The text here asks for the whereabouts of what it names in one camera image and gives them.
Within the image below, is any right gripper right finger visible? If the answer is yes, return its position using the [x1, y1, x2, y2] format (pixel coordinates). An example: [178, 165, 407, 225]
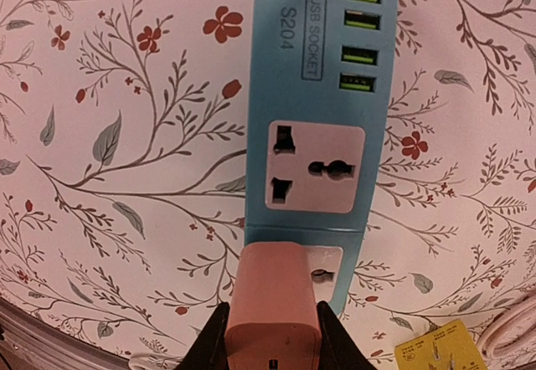
[317, 301, 376, 370]

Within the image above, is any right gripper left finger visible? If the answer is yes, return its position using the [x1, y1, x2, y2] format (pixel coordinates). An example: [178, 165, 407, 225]
[175, 302, 229, 370]

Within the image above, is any pink plug adapter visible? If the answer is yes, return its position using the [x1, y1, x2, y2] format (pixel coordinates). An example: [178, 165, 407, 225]
[224, 242, 322, 370]

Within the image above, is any teal power strip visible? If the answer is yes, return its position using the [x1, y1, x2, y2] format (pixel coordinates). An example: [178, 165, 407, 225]
[245, 0, 398, 313]

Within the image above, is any yellow cube socket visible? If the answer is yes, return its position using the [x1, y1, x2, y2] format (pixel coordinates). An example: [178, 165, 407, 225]
[394, 320, 487, 370]

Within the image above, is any floral table mat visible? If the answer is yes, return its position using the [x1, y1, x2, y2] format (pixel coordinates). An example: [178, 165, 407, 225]
[1, 0, 535, 369]

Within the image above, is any pink coiled cable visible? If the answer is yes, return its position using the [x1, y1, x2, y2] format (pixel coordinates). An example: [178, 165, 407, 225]
[479, 302, 536, 370]

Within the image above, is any aluminium front rail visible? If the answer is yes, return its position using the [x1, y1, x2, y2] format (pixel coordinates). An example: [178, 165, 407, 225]
[1, 300, 128, 370]

